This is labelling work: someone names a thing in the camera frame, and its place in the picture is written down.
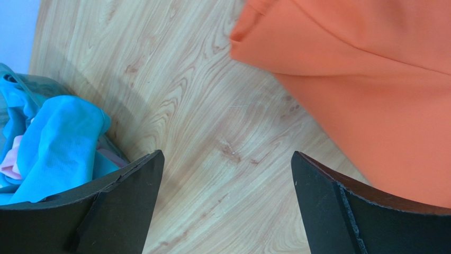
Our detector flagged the teal t shirt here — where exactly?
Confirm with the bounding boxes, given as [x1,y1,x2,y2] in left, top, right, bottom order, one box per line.
[1,81,119,205]

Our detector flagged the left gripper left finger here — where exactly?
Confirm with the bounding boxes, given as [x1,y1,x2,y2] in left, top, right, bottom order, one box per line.
[1,150,165,253]

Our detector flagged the orange t shirt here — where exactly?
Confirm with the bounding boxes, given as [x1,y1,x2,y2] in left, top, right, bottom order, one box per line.
[230,1,450,207]

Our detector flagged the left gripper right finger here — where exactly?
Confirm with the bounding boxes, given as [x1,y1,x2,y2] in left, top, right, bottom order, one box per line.
[291,151,450,253]

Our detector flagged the grey plastic laundry basket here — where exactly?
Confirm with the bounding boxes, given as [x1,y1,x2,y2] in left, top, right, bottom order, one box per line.
[1,63,130,168]

